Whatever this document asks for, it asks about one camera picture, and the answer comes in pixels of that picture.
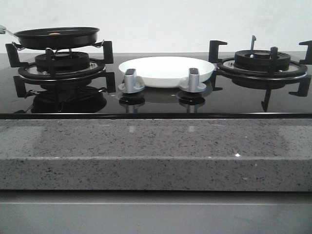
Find white plate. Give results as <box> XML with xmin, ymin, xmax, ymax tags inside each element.
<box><xmin>119</xmin><ymin>56</ymin><xmax>215</xmax><ymax>88</ymax></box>

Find black frying pan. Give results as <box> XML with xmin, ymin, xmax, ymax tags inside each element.
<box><xmin>12</xmin><ymin>27</ymin><xmax>99</xmax><ymax>50</ymax></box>

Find left silver stove knob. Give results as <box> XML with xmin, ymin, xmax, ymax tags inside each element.
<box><xmin>118</xmin><ymin>69</ymin><xmax>145</xmax><ymax>94</ymax></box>

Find silver stove knob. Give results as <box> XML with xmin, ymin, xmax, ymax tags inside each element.
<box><xmin>179</xmin><ymin>68</ymin><xmax>207</xmax><ymax>93</ymax></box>
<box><xmin>118</xmin><ymin>69</ymin><xmax>145</xmax><ymax>94</ymax></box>

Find right silver stove knob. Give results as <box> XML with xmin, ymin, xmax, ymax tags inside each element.
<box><xmin>179</xmin><ymin>68</ymin><xmax>207</xmax><ymax>93</ymax></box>

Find left black burner grate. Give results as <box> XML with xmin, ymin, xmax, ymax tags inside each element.
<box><xmin>5</xmin><ymin>40</ymin><xmax>116</xmax><ymax>98</ymax></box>

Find black burner grate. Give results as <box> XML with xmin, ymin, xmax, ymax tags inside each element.
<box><xmin>5</xmin><ymin>40</ymin><xmax>116</xmax><ymax>98</ymax></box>
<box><xmin>209</xmin><ymin>35</ymin><xmax>312</xmax><ymax>112</ymax></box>

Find black glass stove top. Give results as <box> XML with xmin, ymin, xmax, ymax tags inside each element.
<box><xmin>0</xmin><ymin>53</ymin><xmax>312</xmax><ymax>119</ymax></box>

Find right black burner grate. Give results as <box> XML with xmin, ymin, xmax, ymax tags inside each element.
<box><xmin>209</xmin><ymin>35</ymin><xmax>312</xmax><ymax>112</ymax></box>

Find wire pan support ring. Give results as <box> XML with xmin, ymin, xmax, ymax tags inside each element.
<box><xmin>11</xmin><ymin>39</ymin><xmax>105</xmax><ymax>55</ymax></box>

